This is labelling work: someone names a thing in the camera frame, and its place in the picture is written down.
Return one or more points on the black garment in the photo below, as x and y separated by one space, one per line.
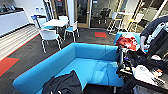
63 83

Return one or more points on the blue sofa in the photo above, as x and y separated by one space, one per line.
93 63

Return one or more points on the white chair teal seat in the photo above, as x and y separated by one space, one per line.
50 35
71 29
63 18
41 22

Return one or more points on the wood framed glass door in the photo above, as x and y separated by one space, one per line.
82 13
60 8

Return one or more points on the blue upholstered seat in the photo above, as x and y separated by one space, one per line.
117 35

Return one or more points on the square white table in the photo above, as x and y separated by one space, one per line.
55 22

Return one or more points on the red cloth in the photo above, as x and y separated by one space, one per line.
126 41

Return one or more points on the white high table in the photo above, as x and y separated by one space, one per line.
122 14

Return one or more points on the yellow high stool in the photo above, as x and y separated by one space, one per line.
132 20

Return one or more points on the white bowl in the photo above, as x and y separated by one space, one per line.
141 71

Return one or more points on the person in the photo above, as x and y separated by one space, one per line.
156 36

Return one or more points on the glass partition wall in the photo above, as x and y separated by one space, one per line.
103 11

